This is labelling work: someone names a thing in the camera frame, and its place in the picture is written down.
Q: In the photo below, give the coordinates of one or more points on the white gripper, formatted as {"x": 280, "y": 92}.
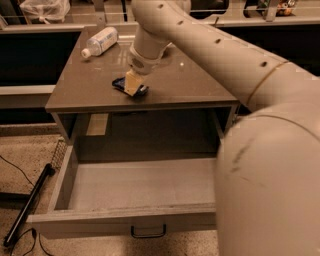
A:
{"x": 141, "y": 65}

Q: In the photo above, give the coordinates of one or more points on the blue rxbar blueberry wrapper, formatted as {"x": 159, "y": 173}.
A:
{"x": 119, "y": 84}

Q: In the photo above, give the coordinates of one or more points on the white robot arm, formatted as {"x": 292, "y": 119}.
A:
{"x": 267, "y": 174}

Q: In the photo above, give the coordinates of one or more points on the grey cabinet with glossy top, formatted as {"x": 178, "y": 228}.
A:
{"x": 183, "y": 114}

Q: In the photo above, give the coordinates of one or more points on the open grey top drawer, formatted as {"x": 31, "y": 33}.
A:
{"x": 104, "y": 187}

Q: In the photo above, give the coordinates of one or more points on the clear plastic water bottle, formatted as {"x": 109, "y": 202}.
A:
{"x": 100, "y": 42}

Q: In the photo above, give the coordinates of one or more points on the metal mesh grid piece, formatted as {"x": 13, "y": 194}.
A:
{"x": 58, "y": 154}

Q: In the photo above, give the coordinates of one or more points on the clear plastic bag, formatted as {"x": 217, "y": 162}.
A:
{"x": 46, "y": 11}

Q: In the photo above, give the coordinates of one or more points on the black bar left floor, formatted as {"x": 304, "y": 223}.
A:
{"x": 28, "y": 201}

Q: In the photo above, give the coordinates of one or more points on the black drawer handle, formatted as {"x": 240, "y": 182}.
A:
{"x": 148, "y": 232}

